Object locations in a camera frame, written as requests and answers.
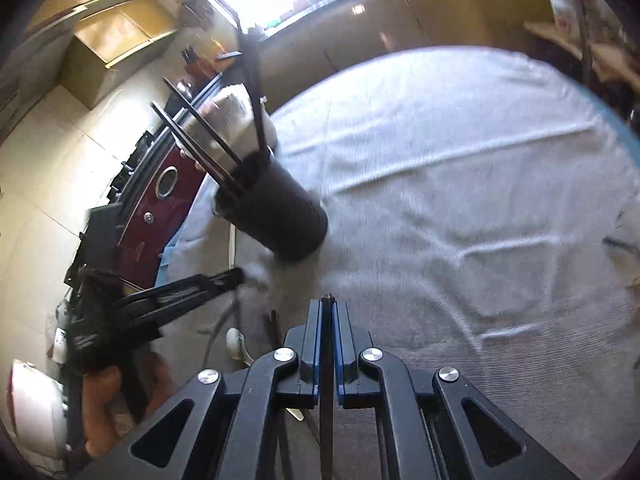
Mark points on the black gas stove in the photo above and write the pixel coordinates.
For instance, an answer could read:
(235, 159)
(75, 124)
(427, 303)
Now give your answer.
(137, 160)

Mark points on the bunch of dark chopsticks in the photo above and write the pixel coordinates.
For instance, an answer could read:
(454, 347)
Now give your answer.
(258, 120)

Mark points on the blue table cover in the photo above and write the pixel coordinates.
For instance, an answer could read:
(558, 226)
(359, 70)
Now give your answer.
(172, 260)

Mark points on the white kitchen appliance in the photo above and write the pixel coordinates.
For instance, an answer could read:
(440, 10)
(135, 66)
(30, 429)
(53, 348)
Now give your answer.
(35, 410)

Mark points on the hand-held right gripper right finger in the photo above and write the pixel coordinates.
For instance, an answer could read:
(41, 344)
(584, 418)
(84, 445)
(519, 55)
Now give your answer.
(341, 335)

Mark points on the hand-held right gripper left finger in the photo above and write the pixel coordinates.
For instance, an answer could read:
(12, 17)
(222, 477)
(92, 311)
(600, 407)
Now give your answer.
(316, 330)

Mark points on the dark red built-in oven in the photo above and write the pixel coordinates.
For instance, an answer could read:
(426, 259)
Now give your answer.
(160, 210)

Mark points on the black utensil holder cup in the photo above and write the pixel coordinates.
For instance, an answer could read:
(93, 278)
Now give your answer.
(280, 210)

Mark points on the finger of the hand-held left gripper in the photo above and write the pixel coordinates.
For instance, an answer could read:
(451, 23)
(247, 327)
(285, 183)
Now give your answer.
(190, 306)
(200, 285)

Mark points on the long yellow base cabinets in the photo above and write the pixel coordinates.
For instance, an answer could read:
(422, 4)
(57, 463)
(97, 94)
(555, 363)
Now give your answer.
(425, 20)

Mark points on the short white soup spoon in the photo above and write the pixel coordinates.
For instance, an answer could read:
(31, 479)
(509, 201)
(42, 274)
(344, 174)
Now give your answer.
(235, 341)

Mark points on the yellow wall cabinet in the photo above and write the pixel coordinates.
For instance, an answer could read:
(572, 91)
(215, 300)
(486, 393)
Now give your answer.
(115, 45)

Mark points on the eyeglasses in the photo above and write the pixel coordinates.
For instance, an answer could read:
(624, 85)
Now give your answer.
(622, 246)

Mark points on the person's left hand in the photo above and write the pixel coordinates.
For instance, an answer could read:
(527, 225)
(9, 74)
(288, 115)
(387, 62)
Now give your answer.
(100, 410)

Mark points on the grey tablecloth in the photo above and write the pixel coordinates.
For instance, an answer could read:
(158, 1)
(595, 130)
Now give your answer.
(450, 235)

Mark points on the dark wooden chopstick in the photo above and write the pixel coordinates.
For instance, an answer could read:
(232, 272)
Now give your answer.
(327, 420)

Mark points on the metal storage rack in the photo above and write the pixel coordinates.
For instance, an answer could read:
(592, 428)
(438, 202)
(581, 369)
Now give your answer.
(585, 25)

